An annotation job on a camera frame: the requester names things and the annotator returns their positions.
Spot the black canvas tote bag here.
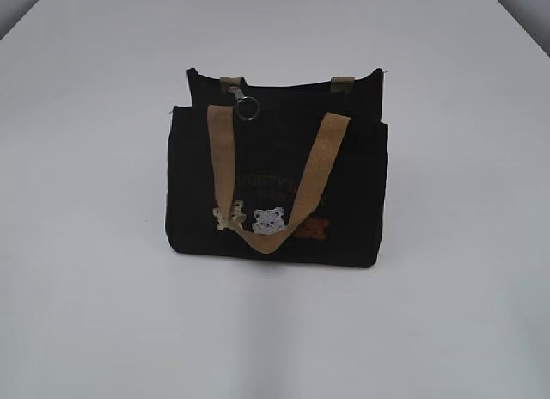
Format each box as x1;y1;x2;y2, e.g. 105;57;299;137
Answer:
165;69;388;268

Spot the silver metal key ring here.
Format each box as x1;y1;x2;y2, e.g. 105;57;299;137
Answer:
227;85;260;125

